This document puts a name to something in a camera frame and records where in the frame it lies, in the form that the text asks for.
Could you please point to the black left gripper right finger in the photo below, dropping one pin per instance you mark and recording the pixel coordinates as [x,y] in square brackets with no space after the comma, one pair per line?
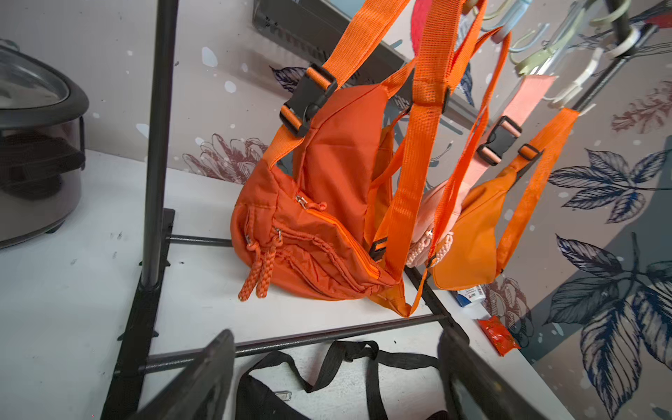
[460,366]

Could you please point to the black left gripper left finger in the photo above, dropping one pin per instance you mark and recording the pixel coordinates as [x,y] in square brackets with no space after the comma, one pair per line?
[201,389]

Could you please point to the black waist bag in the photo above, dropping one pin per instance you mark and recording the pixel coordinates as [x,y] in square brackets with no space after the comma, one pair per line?
[255,400]

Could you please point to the pink waist bag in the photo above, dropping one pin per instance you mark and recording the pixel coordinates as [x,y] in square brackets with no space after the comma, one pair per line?
[499,138]

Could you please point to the dark orange waist bag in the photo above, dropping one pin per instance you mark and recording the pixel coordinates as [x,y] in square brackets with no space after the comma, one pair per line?
[300,221]

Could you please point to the orange backpack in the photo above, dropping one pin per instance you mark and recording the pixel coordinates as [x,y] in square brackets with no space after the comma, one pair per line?
[448,201]

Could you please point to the red snack packet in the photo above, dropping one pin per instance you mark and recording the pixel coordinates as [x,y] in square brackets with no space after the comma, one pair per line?
[498,335]

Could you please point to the black clothes rack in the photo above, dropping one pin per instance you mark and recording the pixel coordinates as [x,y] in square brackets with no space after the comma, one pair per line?
[134,361]

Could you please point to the stainless steel rice cooker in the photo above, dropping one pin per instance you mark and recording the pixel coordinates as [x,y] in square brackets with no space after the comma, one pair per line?
[42,147]

